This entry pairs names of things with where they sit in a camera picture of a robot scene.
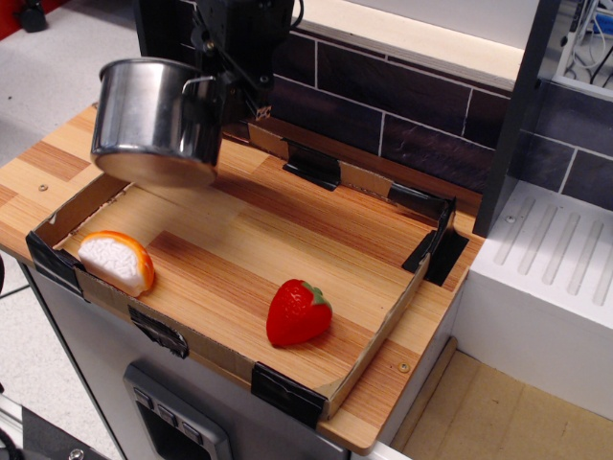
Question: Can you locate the shiny metal pot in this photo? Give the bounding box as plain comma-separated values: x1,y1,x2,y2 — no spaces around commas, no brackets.
91,57,221,188

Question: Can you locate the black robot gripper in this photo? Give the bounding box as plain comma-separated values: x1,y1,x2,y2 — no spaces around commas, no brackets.
192,1,293,120

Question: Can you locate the toy orange slice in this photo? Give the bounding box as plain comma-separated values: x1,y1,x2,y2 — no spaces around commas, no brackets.
78,230,155,297

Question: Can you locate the cardboard fence with black tape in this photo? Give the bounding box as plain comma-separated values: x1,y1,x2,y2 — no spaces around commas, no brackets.
21,111,482,432

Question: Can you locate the dark grey vertical post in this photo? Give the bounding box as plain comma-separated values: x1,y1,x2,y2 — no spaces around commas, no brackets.
473,1,566,237

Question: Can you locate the white upper shelf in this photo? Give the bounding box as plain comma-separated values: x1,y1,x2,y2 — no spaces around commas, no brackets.
293,0,538,90

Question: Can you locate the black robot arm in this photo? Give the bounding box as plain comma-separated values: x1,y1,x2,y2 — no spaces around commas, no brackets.
133,1,294,123

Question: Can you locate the white toy sink drainer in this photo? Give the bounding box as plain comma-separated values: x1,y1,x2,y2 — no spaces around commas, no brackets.
453,182,612,418

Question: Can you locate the red toy strawberry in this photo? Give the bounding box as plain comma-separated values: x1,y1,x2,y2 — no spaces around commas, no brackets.
266,279,332,346

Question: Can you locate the grey toy kitchen cabinet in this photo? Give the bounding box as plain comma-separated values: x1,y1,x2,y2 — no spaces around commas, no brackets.
25,268,351,459

